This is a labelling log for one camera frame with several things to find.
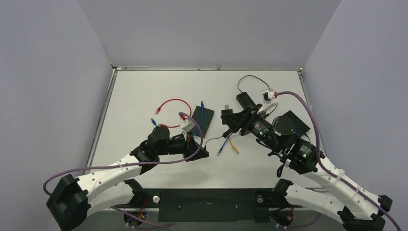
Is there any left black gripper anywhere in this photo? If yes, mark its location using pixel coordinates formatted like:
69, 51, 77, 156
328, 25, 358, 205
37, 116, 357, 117
157, 131, 209, 162

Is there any blue ethernet cable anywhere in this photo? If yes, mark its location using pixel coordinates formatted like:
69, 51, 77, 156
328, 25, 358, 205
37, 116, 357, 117
217, 132, 233, 157
150, 100, 204, 138

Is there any black power adapter with cord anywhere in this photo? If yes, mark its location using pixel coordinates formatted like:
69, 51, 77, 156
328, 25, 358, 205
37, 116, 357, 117
236, 75, 270, 109

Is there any black network switch small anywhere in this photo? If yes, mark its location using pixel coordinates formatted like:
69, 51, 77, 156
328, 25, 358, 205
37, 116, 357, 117
283, 110, 310, 137

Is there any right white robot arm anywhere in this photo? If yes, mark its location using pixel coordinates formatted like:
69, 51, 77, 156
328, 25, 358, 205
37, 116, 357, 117
221, 107, 393, 231

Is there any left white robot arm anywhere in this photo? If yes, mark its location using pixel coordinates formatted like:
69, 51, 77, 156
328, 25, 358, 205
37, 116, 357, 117
46, 126, 209, 231

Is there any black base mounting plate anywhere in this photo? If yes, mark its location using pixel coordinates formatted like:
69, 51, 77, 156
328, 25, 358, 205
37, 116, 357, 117
120, 188, 291, 222

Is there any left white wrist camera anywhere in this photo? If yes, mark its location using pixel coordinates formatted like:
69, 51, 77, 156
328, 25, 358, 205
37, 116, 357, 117
179, 119, 195, 136

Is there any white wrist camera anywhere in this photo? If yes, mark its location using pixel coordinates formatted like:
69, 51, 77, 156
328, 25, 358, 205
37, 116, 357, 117
257, 89, 279, 115
179, 119, 195, 136

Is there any red ethernet cable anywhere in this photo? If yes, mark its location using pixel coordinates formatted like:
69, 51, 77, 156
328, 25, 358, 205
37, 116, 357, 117
154, 98, 192, 129

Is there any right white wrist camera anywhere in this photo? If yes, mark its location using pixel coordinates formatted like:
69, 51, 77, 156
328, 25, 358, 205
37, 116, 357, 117
257, 89, 279, 115

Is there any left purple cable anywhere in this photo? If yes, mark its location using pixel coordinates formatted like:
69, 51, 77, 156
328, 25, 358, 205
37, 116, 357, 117
43, 112, 204, 196

